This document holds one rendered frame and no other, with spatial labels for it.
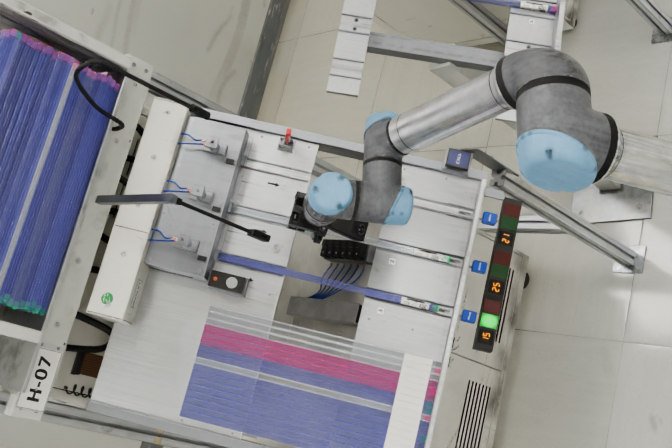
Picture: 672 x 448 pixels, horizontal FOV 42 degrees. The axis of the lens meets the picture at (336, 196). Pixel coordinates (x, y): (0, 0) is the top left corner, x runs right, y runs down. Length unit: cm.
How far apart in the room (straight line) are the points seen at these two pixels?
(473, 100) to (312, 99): 227
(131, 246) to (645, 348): 136
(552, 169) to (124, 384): 103
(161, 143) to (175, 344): 43
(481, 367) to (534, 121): 125
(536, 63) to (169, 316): 97
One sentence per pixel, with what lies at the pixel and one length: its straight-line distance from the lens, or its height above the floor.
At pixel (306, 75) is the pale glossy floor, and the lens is 386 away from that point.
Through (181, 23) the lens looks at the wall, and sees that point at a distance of 385.
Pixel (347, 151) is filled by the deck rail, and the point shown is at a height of 93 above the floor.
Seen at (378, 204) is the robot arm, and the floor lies 109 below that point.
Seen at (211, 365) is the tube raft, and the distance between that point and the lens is 190.
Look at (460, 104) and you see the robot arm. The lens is 154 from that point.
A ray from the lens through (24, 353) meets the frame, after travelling 185.
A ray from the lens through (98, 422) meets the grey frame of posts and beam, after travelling 199.
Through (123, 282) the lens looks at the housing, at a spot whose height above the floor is 125.
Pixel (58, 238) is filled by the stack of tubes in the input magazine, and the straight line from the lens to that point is 182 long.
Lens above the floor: 218
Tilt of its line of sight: 40 degrees down
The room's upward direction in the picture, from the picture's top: 64 degrees counter-clockwise
